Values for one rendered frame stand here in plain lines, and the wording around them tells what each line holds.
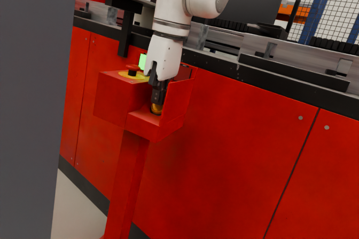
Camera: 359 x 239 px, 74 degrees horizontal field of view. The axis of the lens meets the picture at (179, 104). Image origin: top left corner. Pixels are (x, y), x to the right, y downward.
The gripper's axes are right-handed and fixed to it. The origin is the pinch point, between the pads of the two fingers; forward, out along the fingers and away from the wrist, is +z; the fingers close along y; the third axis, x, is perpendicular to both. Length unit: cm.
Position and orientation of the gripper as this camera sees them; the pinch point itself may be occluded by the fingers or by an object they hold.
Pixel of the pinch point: (158, 96)
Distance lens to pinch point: 60.9
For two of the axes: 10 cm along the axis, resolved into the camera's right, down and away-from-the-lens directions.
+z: -2.0, 9.1, 3.6
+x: 8.8, 3.2, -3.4
